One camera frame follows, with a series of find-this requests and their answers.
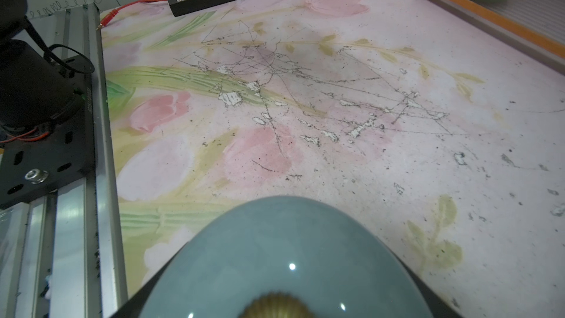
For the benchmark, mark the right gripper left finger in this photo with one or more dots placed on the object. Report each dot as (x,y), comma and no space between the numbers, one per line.
(134,306)

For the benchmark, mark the aluminium mounting rail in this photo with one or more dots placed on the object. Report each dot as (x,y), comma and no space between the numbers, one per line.
(61,246)

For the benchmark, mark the blue canister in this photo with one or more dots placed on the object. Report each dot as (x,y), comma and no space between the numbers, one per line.
(285,248)

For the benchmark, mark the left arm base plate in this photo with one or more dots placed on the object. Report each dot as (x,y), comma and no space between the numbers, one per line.
(32,169)

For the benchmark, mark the wooden three-tier shelf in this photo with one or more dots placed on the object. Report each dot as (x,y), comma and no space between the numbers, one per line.
(534,27)

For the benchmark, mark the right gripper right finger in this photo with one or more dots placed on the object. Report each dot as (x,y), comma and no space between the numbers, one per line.
(438,307)

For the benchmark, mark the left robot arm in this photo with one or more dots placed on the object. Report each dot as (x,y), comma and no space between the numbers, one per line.
(33,91)

